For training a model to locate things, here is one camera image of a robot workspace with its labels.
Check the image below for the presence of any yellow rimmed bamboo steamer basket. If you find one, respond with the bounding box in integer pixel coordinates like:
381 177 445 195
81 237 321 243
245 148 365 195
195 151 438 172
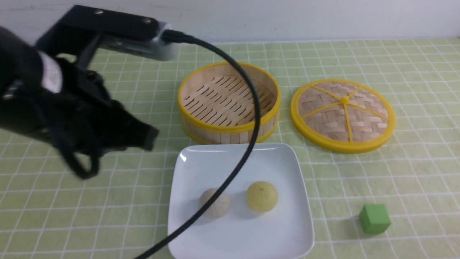
178 62 281 144

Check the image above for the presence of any green cube block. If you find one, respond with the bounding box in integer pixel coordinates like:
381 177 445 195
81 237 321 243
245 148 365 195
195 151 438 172
359 204 391 235

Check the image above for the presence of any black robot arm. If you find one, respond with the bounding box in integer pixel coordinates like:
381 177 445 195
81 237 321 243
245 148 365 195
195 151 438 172
1 27 159 158

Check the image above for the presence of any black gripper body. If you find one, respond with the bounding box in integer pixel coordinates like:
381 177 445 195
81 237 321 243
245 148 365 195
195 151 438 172
43 59 159 156

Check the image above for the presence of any white square plate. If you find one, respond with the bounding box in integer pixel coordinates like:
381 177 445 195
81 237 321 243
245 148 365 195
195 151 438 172
167 143 315 259

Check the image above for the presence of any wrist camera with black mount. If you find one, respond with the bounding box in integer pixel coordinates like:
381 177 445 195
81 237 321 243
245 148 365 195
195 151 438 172
35 5 179 69

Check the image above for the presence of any white steamed bun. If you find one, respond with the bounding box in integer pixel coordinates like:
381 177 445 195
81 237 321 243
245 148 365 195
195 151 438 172
199 188 231 219

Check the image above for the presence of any yellow steamed bun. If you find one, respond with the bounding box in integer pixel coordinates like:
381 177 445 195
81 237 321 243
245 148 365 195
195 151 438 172
246 181 278 213

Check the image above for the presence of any black camera cable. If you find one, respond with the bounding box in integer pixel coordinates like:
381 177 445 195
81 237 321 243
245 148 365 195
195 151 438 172
133 29 262 259

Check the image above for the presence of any yellow rimmed bamboo steamer lid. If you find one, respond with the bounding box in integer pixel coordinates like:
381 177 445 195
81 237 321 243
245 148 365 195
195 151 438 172
290 78 396 154

